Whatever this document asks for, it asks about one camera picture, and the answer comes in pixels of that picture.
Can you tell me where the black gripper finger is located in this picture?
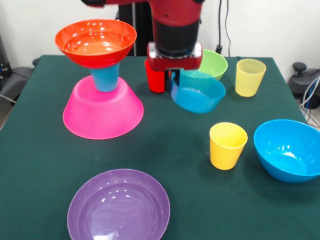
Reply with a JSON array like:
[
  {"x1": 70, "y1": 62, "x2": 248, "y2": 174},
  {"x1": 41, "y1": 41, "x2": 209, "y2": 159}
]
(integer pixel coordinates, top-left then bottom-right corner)
[
  {"x1": 171, "y1": 69, "x2": 181, "y2": 86},
  {"x1": 164, "y1": 70, "x2": 171, "y2": 92}
]

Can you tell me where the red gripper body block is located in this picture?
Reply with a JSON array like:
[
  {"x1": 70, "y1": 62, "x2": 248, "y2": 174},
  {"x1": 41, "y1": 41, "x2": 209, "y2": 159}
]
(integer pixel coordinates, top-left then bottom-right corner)
[{"x1": 146, "y1": 50, "x2": 204, "y2": 73}]

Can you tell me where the small dark blue bowl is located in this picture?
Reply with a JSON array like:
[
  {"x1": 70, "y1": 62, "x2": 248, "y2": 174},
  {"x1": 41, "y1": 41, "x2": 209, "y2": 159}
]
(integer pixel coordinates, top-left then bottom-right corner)
[{"x1": 170, "y1": 69, "x2": 227, "y2": 114}]

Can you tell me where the blue plastic cup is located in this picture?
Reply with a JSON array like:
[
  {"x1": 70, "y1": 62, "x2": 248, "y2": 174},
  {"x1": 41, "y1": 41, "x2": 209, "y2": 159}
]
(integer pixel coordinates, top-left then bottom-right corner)
[{"x1": 89, "y1": 62, "x2": 120, "y2": 93}]

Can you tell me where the pink plastic bowl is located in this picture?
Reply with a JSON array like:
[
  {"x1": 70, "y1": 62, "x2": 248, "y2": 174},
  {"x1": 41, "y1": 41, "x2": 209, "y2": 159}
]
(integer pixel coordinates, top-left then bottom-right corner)
[{"x1": 62, "y1": 75, "x2": 145, "y2": 140}]

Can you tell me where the orange plastic bowl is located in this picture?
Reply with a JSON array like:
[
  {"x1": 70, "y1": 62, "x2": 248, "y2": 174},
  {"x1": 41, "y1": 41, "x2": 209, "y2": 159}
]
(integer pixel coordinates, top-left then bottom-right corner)
[{"x1": 54, "y1": 18, "x2": 138, "y2": 69}]

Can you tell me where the red plastic cup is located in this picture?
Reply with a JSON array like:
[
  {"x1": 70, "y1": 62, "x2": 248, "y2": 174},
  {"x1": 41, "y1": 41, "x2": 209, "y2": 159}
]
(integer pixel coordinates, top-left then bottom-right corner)
[{"x1": 144, "y1": 59, "x2": 167, "y2": 94}]

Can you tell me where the green plastic bowl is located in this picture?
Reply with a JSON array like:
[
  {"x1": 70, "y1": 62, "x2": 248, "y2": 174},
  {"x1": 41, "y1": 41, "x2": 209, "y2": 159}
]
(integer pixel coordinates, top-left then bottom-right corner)
[{"x1": 196, "y1": 49, "x2": 229, "y2": 81}]

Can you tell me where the dark green table cloth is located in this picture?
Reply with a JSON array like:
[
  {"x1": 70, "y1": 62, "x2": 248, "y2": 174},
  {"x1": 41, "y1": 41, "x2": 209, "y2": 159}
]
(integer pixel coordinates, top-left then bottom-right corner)
[{"x1": 0, "y1": 55, "x2": 320, "y2": 240}]

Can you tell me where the translucent yellow-green plastic cup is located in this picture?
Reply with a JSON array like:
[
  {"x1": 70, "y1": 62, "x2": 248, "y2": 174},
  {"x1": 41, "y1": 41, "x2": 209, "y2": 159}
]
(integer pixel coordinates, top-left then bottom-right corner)
[{"x1": 234, "y1": 58, "x2": 267, "y2": 98}]

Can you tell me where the yellow plastic cup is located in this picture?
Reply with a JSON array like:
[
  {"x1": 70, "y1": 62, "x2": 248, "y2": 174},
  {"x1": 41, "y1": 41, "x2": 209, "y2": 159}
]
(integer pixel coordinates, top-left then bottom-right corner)
[{"x1": 209, "y1": 121, "x2": 249, "y2": 171}]

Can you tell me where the black floor device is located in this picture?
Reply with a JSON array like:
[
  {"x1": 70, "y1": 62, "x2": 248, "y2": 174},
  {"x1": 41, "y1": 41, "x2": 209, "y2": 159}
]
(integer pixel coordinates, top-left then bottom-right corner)
[
  {"x1": 287, "y1": 62, "x2": 320, "y2": 110},
  {"x1": 0, "y1": 33, "x2": 41, "y2": 103}
]

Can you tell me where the large light blue bowl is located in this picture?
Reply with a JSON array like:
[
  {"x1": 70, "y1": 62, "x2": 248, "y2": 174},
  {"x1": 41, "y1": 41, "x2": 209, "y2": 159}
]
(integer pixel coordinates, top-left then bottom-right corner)
[{"x1": 253, "y1": 118, "x2": 320, "y2": 184}]

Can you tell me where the purple plastic bowl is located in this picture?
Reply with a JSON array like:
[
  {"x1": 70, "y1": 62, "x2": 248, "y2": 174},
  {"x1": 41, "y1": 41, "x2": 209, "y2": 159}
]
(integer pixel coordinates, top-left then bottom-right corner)
[{"x1": 66, "y1": 168, "x2": 171, "y2": 240}]

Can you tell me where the thick black wall cable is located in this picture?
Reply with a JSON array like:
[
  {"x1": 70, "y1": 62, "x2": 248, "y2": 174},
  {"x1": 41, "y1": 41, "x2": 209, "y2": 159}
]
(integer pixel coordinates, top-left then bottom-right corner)
[{"x1": 215, "y1": 0, "x2": 224, "y2": 54}]

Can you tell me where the bundle of blue white cables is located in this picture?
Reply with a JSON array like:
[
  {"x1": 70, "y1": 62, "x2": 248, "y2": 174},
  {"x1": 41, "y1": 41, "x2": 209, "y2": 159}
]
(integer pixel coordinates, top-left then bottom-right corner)
[{"x1": 299, "y1": 74, "x2": 320, "y2": 127}]

